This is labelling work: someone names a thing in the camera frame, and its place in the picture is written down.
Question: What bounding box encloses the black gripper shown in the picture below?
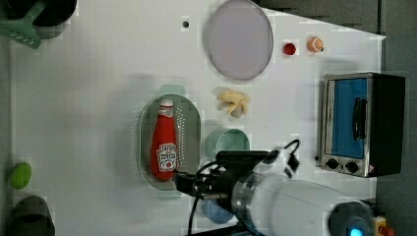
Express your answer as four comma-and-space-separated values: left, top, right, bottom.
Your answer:
173, 150, 269, 212

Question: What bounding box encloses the red ketchup bottle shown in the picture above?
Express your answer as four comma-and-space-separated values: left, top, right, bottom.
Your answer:
150, 98, 177, 181

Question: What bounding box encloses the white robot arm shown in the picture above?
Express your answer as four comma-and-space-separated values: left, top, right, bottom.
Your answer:
173, 149, 375, 236

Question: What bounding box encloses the green oval strainer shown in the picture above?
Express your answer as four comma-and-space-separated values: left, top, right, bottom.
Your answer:
137, 85, 201, 201

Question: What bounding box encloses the green mug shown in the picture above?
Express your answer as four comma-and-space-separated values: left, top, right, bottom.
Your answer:
203, 128, 250, 164

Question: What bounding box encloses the peeled banana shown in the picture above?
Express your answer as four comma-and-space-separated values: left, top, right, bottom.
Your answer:
217, 89, 251, 118

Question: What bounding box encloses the round grey plate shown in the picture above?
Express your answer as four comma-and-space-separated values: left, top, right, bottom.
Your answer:
206, 0, 273, 80

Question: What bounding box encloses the red strawberry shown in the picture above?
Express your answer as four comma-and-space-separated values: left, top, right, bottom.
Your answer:
283, 43, 296, 55

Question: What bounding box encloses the silver black toaster oven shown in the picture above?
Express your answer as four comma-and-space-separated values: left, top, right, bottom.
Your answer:
319, 73, 405, 178

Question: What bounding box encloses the yellow red emergency button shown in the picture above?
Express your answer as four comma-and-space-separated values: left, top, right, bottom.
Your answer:
374, 216, 395, 236

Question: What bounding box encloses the orange slice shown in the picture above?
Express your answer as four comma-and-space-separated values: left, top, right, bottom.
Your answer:
307, 36, 325, 53

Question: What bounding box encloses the dark grey cup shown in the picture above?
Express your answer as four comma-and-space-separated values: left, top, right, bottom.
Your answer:
6, 196, 55, 236

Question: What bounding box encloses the green lime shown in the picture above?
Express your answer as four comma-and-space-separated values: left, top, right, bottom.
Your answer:
10, 162, 31, 190

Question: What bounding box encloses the black pot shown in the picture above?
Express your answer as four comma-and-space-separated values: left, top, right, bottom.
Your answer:
1, 0, 78, 27

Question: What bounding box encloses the green spatula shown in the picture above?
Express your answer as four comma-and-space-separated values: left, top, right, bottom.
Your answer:
0, 0, 46, 49

